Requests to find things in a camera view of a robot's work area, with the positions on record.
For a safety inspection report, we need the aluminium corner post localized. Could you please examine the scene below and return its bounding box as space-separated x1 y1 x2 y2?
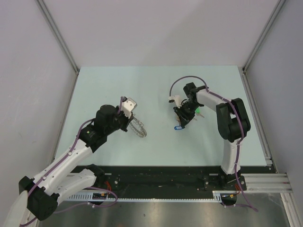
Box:
241 0 288 73
35 0 80 75

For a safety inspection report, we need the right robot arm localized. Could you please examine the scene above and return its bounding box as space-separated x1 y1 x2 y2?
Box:
169 83 251 190

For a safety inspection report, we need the right aluminium corner post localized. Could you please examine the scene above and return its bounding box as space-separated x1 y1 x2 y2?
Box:
241 0 288 73

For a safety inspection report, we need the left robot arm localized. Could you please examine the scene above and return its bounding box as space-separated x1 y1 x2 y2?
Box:
18 98 137 221

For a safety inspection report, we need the left aluminium corner post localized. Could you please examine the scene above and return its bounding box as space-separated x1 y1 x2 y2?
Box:
35 0 80 75

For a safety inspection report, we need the white cable duct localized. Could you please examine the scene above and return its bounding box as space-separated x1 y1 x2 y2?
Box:
65 192 222 203

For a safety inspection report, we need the aluminium frame crossbar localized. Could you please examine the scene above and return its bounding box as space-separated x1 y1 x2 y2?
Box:
243 174 293 193

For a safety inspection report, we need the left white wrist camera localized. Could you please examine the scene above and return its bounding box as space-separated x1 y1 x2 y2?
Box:
121 97 137 119

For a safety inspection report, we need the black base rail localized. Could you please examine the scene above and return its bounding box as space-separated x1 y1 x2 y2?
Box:
48 165 277 192

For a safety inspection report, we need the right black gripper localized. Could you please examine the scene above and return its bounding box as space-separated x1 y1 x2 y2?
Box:
175 101 201 128

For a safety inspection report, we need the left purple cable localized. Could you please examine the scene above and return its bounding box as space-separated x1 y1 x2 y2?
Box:
18 96 126 225

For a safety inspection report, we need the metal disc with keyrings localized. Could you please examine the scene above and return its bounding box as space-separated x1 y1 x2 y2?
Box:
129 116 147 138

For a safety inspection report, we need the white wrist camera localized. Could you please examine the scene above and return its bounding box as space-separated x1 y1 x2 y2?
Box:
169 95 182 108
121 97 137 119

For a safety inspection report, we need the blue key tag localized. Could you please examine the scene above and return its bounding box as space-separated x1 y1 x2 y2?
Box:
174 122 185 130

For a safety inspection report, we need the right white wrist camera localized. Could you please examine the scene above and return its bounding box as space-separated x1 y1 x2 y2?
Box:
169 95 182 108

